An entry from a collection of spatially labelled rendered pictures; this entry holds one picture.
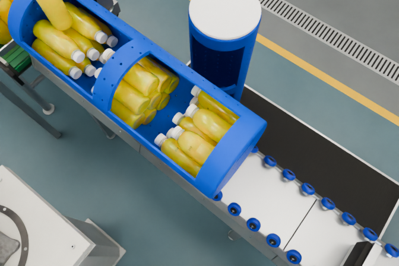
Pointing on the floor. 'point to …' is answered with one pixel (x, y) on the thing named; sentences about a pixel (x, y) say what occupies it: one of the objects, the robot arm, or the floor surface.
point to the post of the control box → (28, 110)
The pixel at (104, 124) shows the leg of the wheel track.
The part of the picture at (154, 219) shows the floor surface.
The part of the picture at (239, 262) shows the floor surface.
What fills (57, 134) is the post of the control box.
